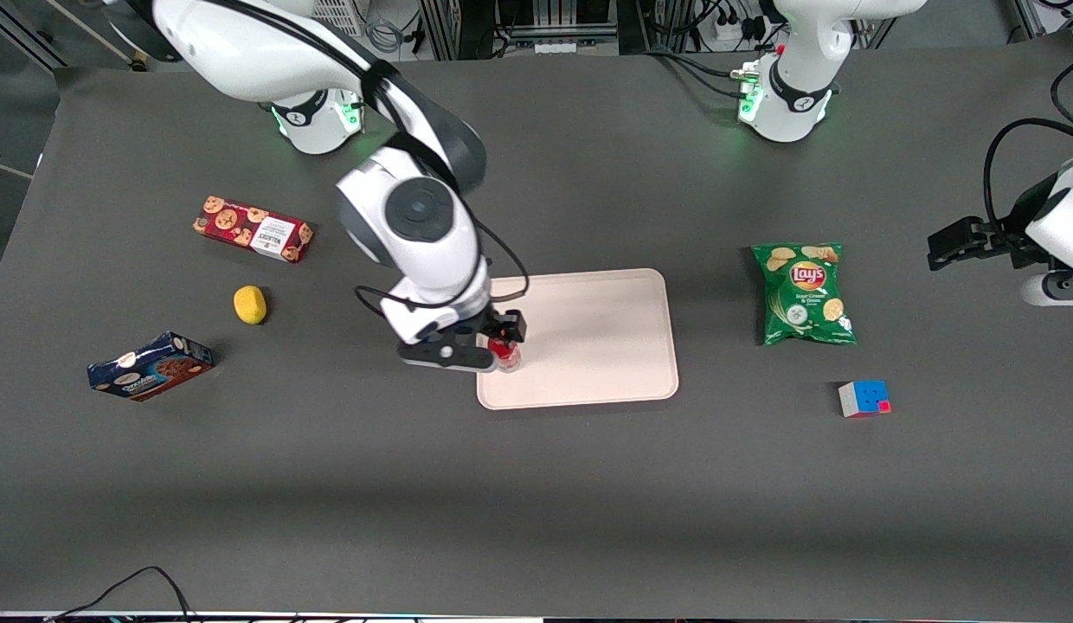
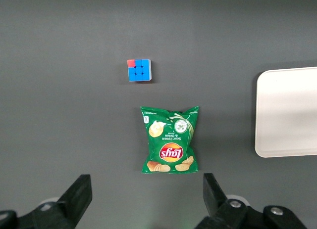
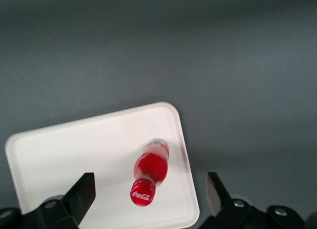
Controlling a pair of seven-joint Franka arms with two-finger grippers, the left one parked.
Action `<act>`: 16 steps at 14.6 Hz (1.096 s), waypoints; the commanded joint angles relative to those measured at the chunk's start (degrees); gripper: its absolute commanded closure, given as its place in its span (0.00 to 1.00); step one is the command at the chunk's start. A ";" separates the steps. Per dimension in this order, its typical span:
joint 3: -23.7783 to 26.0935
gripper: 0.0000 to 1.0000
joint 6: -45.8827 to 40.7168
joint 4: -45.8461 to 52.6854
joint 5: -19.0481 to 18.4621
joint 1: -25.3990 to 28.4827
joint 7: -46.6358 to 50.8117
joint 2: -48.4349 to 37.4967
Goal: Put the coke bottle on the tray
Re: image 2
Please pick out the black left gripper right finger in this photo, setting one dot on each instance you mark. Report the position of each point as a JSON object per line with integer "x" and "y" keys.
{"x": 223, "y": 211}

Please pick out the beige plastic tray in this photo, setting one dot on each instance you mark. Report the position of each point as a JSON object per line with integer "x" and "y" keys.
{"x": 287, "y": 112}

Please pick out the green Lay's chips bag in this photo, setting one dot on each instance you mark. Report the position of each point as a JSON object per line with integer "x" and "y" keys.
{"x": 171, "y": 142}

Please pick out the blue Rubik's cube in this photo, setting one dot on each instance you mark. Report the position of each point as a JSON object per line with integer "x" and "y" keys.
{"x": 139, "y": 70}

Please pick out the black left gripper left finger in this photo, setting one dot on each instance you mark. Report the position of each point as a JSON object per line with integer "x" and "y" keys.
{"x": 71, "y": 201}

